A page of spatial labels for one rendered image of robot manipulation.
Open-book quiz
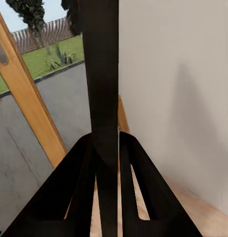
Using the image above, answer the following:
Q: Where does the poster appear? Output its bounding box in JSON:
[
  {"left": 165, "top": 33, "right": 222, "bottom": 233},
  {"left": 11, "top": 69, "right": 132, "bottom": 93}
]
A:
[{"left": 79, "top": 0, "right": 119, "bottom": 237}]

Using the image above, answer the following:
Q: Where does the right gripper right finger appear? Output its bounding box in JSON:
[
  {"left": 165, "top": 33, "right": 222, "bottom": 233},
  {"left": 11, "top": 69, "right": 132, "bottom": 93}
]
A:
[{"left": 119, "top": 131, "right": 201, "bottom": 237}]

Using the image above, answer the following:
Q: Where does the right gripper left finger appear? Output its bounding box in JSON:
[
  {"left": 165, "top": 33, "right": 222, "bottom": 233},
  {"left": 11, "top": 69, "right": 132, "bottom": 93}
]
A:
[{"left": 1, "top": 133, "right": 96, "bottom": 237}]

